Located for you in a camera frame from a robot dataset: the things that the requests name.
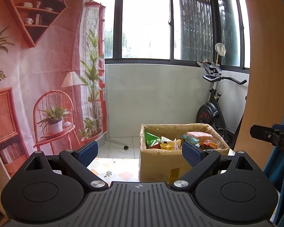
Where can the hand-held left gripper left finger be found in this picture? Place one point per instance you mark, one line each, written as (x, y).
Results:
(87, 153)

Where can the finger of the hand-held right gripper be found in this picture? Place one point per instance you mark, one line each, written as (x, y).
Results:
(282, 127)
(262, 132)

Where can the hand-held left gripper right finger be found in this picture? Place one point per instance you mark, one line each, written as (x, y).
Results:
(191, 155)

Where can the orange snack packet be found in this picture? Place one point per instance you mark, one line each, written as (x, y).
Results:
(209, 144)

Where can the taped cardboard box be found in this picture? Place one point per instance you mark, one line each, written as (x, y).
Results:
(156, 163)

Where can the teal snack packet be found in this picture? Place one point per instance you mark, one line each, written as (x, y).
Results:
(188, 138)

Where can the pink snack packet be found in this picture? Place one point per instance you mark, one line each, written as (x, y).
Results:
(200, 136)

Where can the small yellow snack packet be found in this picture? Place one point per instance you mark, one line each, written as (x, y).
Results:
(166, 146)

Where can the white snack packet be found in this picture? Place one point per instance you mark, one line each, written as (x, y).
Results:
(168, 139)

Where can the floral checkered tablecloth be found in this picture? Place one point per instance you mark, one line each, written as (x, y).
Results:
(113, 170)

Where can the small black caster wheel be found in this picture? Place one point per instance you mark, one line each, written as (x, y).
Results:
(126, 147)

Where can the green snack packet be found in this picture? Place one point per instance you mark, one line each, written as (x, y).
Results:
(151, 139)

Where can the black exercise bike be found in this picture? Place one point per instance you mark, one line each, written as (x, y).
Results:
(210, 113)

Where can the wooden board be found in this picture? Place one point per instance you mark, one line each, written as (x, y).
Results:
(262, 52)

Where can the black framed window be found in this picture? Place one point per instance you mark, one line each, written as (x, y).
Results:
(144, 23)

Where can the printed room wall tapestry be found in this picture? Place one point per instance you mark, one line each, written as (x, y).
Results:
(49, 52)

